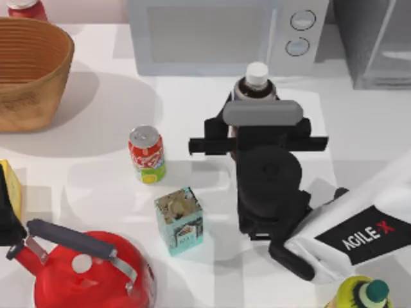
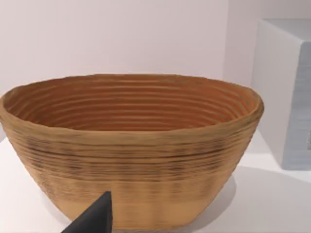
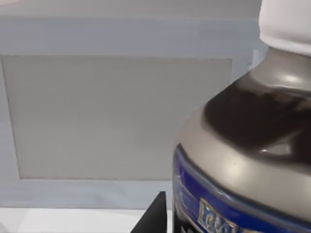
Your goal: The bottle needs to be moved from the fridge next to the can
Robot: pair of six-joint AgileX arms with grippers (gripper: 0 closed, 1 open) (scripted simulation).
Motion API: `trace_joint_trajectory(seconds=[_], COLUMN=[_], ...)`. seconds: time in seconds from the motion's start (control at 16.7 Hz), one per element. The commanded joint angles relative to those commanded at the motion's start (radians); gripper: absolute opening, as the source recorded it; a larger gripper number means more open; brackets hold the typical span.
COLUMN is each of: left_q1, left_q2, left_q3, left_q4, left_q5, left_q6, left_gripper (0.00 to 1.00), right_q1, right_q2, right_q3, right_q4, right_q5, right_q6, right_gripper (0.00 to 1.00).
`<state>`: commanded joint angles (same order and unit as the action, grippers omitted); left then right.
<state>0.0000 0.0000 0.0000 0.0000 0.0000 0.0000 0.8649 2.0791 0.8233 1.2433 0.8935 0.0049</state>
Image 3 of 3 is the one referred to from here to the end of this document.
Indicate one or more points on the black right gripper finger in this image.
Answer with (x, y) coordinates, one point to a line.
(157, 213)

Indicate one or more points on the grey bottle with blue label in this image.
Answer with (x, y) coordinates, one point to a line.
(243, 145)

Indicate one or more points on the pale grey panelled cabinet door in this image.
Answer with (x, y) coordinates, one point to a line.
(116, 116)

